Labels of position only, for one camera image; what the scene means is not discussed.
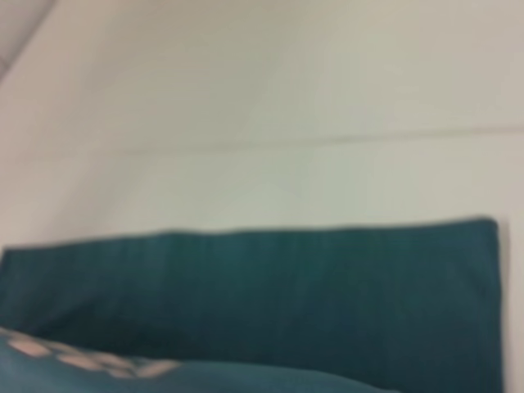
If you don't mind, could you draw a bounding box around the teal blue t-shirt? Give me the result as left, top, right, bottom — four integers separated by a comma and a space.
0, 216, 504, 393

